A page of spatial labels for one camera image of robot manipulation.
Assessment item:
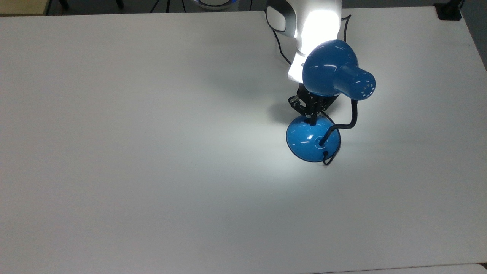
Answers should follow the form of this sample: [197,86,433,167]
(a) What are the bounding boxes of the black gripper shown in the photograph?
[288,84,339,126]

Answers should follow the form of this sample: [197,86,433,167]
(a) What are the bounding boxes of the blue desk lamp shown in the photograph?
[286,39,377,163]

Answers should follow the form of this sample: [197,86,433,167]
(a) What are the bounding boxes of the white blue round base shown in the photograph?
[193,0,240,10]

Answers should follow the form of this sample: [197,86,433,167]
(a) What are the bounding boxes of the beige wooden panel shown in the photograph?
[0,0,51,16]

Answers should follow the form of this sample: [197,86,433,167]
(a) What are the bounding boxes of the black lamp power cord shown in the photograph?
[271,28,342,166]

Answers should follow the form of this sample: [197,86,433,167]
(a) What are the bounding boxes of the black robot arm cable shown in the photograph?
[342,14,352,43]

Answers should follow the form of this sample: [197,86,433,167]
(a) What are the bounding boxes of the thin black floor cables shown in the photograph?
[150,0,188,13]

